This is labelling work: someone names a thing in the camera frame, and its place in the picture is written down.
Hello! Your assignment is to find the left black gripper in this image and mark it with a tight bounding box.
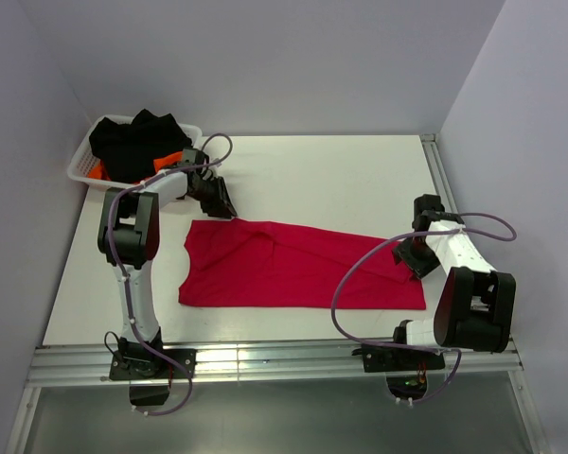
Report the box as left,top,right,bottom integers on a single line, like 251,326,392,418
189,176,238,219

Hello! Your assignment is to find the red t shirt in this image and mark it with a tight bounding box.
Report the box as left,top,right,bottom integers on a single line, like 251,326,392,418
179,218,427,310

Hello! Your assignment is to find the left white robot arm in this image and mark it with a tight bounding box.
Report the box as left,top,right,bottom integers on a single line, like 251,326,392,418
98,171,237,377

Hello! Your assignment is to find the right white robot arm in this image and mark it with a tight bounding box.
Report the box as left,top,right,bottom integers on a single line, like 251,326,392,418
390,219,516,369

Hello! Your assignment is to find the black t shirt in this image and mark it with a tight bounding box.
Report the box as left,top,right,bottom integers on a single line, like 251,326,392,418
90,109,193,184

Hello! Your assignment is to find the orange t shirt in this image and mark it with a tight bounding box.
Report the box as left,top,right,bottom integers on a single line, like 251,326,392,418
87,151,183,182

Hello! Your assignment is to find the white plastic basket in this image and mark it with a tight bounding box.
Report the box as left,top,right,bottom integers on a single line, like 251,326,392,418
66,113,204,198

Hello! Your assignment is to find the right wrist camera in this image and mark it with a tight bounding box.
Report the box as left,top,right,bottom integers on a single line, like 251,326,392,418
412,194,464,232

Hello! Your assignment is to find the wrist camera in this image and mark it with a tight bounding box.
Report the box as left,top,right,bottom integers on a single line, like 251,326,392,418
412,194,464,232
169,148,221,178

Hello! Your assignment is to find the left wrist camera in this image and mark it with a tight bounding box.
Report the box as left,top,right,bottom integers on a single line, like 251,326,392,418
169,148,221,178

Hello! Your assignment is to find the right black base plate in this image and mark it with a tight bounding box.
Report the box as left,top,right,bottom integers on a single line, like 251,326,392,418
352,344,446,373

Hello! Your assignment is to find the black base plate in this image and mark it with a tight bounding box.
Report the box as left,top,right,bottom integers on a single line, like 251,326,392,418
352,344,446,373
108,348,197,381

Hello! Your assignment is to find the front aluminium rail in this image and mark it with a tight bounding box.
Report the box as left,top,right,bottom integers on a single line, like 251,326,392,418
26,339,522,388

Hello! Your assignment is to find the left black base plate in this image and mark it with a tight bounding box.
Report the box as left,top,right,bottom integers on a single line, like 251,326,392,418
108,348,197,381

